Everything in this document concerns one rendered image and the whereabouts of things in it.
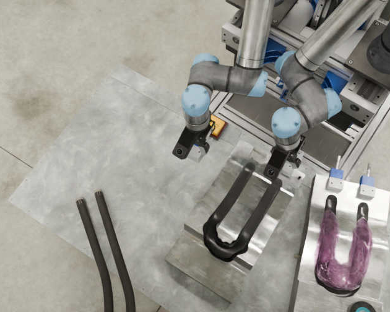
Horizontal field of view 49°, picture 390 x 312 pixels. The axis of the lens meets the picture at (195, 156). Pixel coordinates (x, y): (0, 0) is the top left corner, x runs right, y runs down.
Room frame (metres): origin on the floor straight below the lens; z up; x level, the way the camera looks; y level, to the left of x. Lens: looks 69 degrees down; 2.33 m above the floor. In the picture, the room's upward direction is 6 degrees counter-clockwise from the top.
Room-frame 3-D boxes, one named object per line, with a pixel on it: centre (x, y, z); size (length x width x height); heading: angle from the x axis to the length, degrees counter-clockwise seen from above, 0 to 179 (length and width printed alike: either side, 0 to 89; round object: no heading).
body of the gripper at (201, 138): (0.57, -0.02, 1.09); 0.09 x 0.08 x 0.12; 142
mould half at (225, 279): (0.33, -0.12, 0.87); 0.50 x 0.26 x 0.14; 142
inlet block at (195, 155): (0.59, -0.03, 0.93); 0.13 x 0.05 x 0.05; 142
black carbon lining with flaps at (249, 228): (0.33, -0.14, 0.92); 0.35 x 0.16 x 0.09; 142
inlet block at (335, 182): (0.45, -0.49, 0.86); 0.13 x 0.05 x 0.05; 159
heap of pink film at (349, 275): (0.18, -0.45, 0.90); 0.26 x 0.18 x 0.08; 159
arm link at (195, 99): (0.57, -0.02, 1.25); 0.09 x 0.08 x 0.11; 163
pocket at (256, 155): (0.53, -0.22, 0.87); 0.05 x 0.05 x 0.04; 52
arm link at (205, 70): (0.66, -0.06, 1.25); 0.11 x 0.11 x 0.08; 73
